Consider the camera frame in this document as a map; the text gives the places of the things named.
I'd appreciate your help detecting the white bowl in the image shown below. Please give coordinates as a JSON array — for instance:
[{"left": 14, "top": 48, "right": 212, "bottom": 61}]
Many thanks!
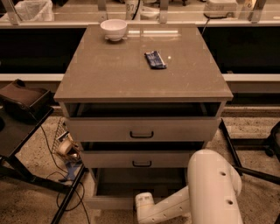
[{"left": 100, "top": 19, "right": 127, "bottom": 41}]

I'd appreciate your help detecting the grey drawer cabinet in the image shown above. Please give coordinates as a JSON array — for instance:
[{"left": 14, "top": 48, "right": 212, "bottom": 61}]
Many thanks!
[{"left": 53, "top": 23, "right": 235, "bottom": 176}]

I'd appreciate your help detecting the grey drawer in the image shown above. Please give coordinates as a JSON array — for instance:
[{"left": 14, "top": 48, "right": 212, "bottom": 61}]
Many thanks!
[
  {"left": 85, "top": 168, "right": 186, "bottom": 210},
  {"left": 65, "top": 117, "right": 221, "bottom": 142},
  {"left": 80, "top": 142, "right": 204, "bottom": 168}
]

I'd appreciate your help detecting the tape roll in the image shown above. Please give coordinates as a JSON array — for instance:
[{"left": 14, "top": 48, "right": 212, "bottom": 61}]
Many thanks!
[{"left": 57, "top": 139, "right": 72, "bottom": 155}]

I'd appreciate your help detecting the black side table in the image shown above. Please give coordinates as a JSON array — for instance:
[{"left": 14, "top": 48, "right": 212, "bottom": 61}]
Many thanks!
[{"left": 0, "top": 107, "right": 85, "bottom": 224}]

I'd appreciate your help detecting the brown box on table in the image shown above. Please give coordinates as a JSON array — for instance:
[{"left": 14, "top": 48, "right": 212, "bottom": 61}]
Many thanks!
[{"left": 0, "top": 79, "right": 51, "bottom": 123}]

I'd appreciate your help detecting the blue snack packet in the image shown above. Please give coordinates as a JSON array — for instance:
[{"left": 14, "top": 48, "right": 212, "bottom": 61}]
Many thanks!
[{"left": 144, "top": 51, "right": 167, "bottom": 69}]

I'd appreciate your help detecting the black cable on floor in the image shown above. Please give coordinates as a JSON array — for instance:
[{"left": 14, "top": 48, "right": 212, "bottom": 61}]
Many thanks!
[{"left": 38, "top": 123, "right": 91, "bottom": 224}]

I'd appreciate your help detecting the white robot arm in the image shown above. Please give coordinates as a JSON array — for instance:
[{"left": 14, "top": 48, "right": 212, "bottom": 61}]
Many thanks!
[{"left": 135, "top": 150, "right": 243, "bottom": 224}]

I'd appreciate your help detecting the wire basket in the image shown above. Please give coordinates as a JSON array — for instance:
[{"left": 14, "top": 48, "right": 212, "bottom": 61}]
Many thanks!
[{"left": 51, "top": 116, "right": 81, "bottom": 163}]

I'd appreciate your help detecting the clear plastic bin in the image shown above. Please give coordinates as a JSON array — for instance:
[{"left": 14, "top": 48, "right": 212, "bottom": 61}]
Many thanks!
[{"left": 0, "top": 0, "right": 55, "bottom": 23}]

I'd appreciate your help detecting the black chair base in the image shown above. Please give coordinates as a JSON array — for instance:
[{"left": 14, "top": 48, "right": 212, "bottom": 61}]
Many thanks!
[{"left": 218, "top": 117, "right": 280, "bottom": 224}]

